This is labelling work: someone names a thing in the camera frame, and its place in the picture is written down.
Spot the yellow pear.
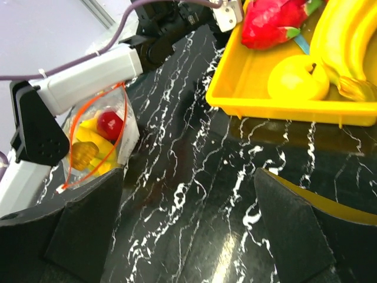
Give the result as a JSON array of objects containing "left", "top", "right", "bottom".
[{"left": 267, "top": 55, "right": 330, "bottom": 101}]

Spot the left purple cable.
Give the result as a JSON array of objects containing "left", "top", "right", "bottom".
[{"left": 0, "top": 0, "right": 224, "bottom": 175}]

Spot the red apple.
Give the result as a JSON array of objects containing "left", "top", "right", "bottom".
[{"left": 97, "top": 111, "right": 123, "bottom": 141}]

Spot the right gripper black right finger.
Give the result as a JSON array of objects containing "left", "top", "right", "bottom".
[{"left": 254, "top": 168, "right": 376, "bottom": 282}]

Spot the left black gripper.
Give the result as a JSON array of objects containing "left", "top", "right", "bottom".
[{"left": 120, "top": 1, "right": 224, "bottom": 68}]

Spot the pink dragon fruit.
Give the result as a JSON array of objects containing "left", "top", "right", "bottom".
[{"left": 241, "top": 0, "right": 323, "bottom": 50}]

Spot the yellow plastic fruit tray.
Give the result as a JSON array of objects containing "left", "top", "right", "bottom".
[{"left": 206, "top": 1, "right": 376, "bottom": 126}]

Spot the clear zip bag orange zipper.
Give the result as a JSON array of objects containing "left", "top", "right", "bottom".
[{"left": 57, "top": 83, "right": 140, "bottom": 193}]

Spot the yellow banana bunch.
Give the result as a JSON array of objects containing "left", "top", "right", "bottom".
[
  {"left": 310, "top": 1, "right": 376, "bottom": 102},
  {"left": 70, "top": 117, "right": 118, "bottom": 176}
]

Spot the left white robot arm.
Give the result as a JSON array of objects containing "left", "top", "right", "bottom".
[{"left": 1, "top": 1, "right": 222, "bottom": 215}]

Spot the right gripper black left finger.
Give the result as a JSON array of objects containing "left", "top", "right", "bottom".
[{"left": 1, "top": 169, "right": 123, "bottom": 282}]

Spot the yellow banana bunch in tray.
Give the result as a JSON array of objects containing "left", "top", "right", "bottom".
[{"left": 310, "top": 1, "right": 376, "bottom": 102}]

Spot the aluminium frame rail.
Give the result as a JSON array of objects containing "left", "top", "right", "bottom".
[{"left": 80, "top": 0, "right": 115, "bottom": 29}]

